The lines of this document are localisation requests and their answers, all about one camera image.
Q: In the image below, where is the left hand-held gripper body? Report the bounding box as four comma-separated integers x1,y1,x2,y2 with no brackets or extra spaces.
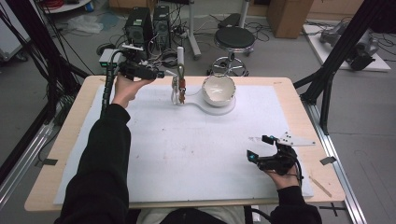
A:
117,44,157,82

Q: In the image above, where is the black tape cross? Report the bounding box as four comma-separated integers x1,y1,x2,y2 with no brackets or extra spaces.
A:
319,202,347,217

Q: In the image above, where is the person's right hand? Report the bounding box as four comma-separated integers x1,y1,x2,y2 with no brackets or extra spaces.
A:
264,166,302,191

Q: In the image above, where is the white strap keychain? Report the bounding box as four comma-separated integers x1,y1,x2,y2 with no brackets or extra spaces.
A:
164,63,188,106

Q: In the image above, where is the white bowl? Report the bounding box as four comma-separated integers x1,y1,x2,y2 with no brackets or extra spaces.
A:
201,74,237,108

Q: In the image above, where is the white floor platform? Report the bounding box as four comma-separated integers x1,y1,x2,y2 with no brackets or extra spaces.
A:
303,23,392,73

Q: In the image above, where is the black tape piece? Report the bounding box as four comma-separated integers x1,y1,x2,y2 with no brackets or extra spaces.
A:
35,158,59,167
319,156,337,166

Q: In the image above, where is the thin wooden stick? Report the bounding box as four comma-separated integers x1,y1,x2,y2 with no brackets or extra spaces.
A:
308,175,332,198

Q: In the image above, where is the clear plastic bag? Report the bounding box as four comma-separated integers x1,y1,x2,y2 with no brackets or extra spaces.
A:
65,14,105,35

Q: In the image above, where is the wooden cabinet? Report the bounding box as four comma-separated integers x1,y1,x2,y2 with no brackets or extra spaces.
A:
266,0,314,39

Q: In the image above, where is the white post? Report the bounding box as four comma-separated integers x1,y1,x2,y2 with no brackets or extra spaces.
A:
177,46,186,67

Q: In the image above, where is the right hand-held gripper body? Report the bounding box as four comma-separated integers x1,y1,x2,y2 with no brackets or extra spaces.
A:
257,132,317,176

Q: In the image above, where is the round white table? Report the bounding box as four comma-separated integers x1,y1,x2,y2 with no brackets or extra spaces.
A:
41,0,93,14

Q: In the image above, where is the black round stool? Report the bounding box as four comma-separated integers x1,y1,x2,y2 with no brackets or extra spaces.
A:
211,25,257,77

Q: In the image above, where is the black metal frame strut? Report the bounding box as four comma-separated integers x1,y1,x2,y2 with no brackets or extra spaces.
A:
0,0,92,125
293,0,396,135

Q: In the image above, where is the grey robot device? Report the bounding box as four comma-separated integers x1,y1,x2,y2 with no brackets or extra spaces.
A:
319,21,380,72

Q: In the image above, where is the white foam mat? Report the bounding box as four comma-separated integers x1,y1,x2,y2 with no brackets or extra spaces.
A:
53,83,314,205

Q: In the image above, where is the black foot pedal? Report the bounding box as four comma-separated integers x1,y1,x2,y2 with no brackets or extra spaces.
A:
217,12,242,29

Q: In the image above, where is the aluminium rail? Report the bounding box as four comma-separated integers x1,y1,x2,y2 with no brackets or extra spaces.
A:
303,102,369,224
0,123,54,210

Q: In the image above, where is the black corrugated cable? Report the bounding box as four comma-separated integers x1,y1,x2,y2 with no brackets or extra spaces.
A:
100,50,126,117

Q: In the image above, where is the person's left hand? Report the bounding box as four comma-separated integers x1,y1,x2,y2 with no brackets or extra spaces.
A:
111,75,156,109

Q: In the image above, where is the white paddle-shaped base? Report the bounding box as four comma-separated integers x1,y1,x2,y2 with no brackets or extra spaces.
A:
182,92,237,117

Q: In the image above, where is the slim black computer tower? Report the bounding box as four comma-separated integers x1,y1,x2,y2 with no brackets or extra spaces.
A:
152,5,172,51

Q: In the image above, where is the grey power box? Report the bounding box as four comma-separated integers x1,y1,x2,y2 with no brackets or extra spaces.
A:
98,48,126,68

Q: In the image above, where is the large black computer tower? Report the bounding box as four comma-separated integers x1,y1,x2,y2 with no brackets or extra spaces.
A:
124,7,154,53

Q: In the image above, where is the person's lap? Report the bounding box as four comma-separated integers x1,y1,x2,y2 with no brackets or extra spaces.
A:
135,205,248,224

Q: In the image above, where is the white stand leg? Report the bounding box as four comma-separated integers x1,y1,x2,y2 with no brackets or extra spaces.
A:
186,0,203,61

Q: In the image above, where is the thin black cable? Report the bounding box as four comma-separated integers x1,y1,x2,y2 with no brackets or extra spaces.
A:
291,158,304,188

